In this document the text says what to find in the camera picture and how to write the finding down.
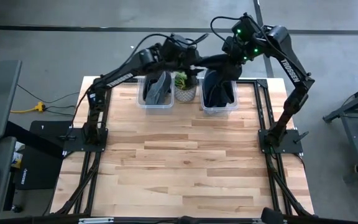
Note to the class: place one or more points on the clear plastic storage bin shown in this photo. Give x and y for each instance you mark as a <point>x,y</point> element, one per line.
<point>140,104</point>
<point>204,109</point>

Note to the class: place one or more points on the black aluminium rig frame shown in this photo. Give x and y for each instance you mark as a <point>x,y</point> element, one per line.
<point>261,105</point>

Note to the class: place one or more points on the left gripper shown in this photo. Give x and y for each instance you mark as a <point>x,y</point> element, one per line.
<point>182,59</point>

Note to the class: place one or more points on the dark teal knit beanie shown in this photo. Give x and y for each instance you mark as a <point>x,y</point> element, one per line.
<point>227,96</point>
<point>211,91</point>

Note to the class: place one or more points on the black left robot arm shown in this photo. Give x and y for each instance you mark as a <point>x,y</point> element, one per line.
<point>118,79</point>

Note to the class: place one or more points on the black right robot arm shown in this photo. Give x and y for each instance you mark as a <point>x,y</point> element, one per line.
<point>291,73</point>

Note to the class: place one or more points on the green artificial plant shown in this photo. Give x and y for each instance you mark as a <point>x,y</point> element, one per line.
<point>182,81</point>

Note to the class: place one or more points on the black floor case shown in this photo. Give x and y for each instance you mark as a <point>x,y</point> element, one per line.
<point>39,168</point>

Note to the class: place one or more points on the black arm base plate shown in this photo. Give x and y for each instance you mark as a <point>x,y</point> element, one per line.
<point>291,146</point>
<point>73,144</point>

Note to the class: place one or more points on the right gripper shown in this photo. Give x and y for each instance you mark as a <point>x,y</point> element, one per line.
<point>228,70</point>

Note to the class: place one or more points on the grey geometric plant pot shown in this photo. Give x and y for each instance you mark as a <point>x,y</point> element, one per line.
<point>185,95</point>

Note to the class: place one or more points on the yellow power plug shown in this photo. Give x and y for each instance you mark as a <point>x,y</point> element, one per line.
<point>39,107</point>

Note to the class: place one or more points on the grey metal cart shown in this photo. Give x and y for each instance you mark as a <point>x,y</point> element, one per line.
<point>356,130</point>

